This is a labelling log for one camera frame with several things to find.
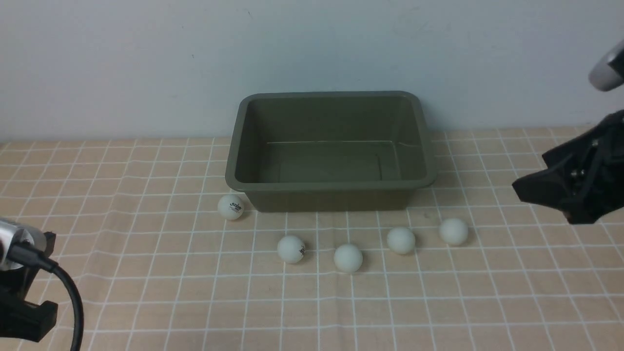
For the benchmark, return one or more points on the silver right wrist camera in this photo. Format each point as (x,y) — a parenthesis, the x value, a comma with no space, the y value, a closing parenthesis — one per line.
(608,73)

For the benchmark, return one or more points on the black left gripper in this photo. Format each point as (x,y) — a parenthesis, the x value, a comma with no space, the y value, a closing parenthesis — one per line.
(20,318)

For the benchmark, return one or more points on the plain white ball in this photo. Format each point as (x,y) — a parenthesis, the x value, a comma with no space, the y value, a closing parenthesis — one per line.
(453,231)
(348,258)
(401,240)

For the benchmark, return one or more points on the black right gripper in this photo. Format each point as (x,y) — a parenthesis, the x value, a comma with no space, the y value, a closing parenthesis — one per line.
(584,177)

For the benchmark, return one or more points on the white ball with logo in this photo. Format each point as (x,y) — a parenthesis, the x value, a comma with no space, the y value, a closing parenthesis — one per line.
(230,207)

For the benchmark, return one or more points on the olive green plastic bin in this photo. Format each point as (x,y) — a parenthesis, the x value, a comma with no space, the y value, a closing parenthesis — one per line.
(330,151)

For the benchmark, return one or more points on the peach checkered tablecloth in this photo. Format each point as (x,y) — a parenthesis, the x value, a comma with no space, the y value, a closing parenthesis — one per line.
(159,269)

